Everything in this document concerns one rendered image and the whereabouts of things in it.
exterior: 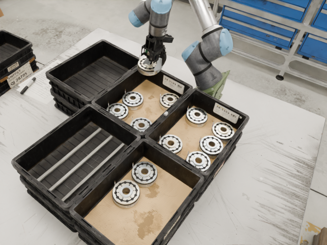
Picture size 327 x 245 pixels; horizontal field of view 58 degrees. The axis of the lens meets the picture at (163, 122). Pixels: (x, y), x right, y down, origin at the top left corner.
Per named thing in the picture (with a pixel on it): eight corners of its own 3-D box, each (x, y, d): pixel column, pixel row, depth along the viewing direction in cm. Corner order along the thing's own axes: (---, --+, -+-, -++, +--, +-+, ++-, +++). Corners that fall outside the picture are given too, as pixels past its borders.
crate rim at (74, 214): (142, 140, 122) (142, 136, 120) (205, 180, 111) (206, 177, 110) (67, 213, 99) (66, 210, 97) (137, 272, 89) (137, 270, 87)
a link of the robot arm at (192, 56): (194, 67, 167) (182, 47, 163) (215, 57, 159) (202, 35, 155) (189, 77, 158) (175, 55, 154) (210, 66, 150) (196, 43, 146)
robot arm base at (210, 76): (202, 81, 172) (193, 67, 169) (225, 71, 164) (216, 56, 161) (195, 94, 161) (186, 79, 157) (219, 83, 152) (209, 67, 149)
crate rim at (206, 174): (193, 90, 144) (194, 86, 143) (249, 120, 134) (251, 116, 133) (142, 140, 122) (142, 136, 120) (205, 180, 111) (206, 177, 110)
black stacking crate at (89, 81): (104, 56, 172) (102, 39, 163) (144, 78, 162) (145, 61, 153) (48, 91, 149) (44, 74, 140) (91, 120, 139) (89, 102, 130)
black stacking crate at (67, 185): (91, 120, 139) (89, 103, 130) (141, 153, 129) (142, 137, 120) (18, 178, 116) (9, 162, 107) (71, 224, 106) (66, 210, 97)
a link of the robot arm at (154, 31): (156, 15, 122) (172, 24, 119) (154, 25, 125) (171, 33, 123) (145, 22, 117) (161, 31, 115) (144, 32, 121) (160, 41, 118)
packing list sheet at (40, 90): (55, 59, 184) (55, 58, 183) (85, 72, 178) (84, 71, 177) (13, 88, 164) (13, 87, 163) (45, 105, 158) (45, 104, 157)
